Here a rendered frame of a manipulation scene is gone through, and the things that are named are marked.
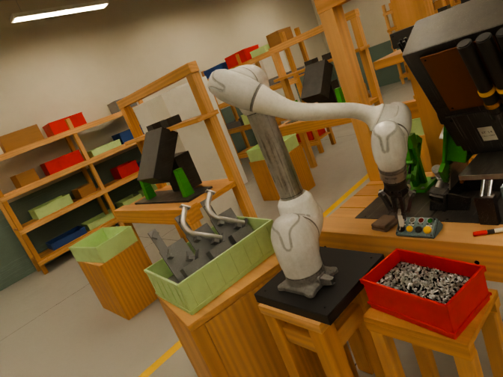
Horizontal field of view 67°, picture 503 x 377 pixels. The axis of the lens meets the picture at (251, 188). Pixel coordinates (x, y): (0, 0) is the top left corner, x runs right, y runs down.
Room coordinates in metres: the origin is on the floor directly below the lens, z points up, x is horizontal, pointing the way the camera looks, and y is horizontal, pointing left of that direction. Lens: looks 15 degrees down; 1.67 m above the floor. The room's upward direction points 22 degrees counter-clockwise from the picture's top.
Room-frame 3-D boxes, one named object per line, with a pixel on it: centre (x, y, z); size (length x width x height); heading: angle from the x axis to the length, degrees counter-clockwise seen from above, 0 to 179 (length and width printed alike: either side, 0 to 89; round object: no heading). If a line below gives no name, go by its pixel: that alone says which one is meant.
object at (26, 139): (7.13, 2.66, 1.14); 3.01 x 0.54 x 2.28; 130
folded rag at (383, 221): (1.48, -0.48, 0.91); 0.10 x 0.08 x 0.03; 116
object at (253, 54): (7.82, -0.83, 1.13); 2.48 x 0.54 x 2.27; 40
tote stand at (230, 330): (1.89, 0.30, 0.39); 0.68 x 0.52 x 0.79; 116
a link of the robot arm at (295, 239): (1.33, -0.08, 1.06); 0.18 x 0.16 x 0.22; 157
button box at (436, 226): (1.33, -0.55, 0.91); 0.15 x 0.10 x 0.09; 36
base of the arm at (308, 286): (1.30, -0.08, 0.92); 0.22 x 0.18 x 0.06; 37
